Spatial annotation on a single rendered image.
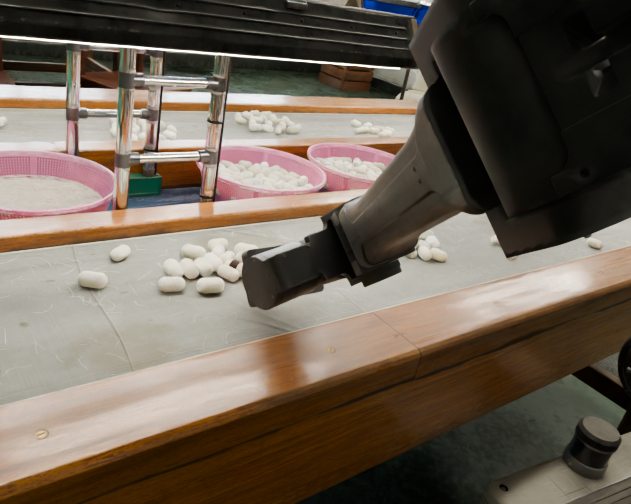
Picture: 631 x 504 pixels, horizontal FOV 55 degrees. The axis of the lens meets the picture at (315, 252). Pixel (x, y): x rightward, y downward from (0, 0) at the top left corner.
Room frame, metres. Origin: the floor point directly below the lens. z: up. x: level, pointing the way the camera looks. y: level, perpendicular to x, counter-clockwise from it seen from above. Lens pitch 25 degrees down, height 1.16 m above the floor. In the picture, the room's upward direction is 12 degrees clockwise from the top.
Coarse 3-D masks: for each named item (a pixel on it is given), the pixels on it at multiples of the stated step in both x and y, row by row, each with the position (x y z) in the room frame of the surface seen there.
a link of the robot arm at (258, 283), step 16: (336, 208) 0.57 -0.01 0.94; (320, 240) 0.56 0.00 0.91; (336, 240) 0.57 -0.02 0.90; (256, 256) 0.54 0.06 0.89; (272, 256) 0.52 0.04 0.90; (288, 256) 0.53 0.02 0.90; (304, 256) 0.54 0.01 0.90; (320, 256) 0.55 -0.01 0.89; (336, 256) 0.56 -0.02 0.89; (256, 272) 0.53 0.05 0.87; (272, 272) 0.52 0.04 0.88; (288, 272) 0.52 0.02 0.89; (304, 272) 0.53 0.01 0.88; (320, 272) 0.54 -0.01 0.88; (336, 272) 0.55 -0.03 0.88; (352, 272) 0.56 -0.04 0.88; (368, 272) 0.54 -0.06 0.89; (384, 272) 0.53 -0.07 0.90; (256, 288) 0.53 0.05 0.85; (272, 288) 0.52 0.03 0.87; (288, 288) 0.51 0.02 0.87; (304, 288) 0.54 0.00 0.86; (256, 304) 0.53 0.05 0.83; (272, 304) 0.52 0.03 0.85
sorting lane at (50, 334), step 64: (0, 256) 0.67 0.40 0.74; (64, 256) 0.71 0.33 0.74; (128, 256) 0.74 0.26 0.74; (448, 256) 0.98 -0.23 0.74; (576, 256) 1.11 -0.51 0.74; (0, 320) 0.54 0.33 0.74; (64, 320) 0.57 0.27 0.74; (128, 320) 0.59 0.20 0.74; (192, 320) 0.62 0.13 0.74; (256, 320) 0.65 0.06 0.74; (320, 320) 0.68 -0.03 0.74; (0, 384) 0.45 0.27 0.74; (64, 384) 0.46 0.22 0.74
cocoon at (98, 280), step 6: (78, 276) 0.64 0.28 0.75; (84, 276) 0.64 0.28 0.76; (90, 276) 0.64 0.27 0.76; (96, 276) 0.64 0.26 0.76; (102, 276) 0.65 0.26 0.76; (78, 282) 0.64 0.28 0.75; (84, 282) 0.64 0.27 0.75; (90, 282) 0.64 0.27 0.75; (96, 282) 0.64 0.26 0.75; (102, 282) 0.64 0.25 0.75
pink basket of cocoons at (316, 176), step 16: (240, 160) 1.27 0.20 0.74; (256, 160) 1.29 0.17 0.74; (272, 160) 1.29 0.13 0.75; (288, 160) 1.29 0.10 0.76; (304, 160) 1.28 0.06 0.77; (320, 176) 1.21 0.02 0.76; (224, 192) 1.06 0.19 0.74; (240, 192) 1.05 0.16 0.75; (256, 192) 1.05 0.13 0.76; (272, 192) 1.05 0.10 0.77; (288, 192) 1.06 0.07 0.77; (304, 192) 1.08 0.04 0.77
